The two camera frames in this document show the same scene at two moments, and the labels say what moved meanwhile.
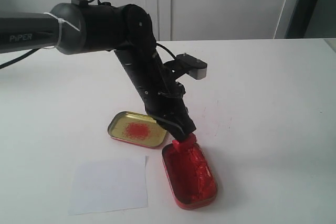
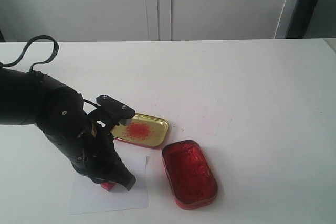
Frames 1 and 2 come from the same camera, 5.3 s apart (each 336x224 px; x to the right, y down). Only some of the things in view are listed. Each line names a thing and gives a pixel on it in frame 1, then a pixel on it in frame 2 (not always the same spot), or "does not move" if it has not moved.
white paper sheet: x=103 y=185 does not move
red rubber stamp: x=188 y=146 -> x=108 y=185
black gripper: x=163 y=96 -> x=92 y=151
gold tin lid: x=137 y=129 does not move
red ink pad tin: x=191 y=177 does not move
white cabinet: x=184 y=6 does not move
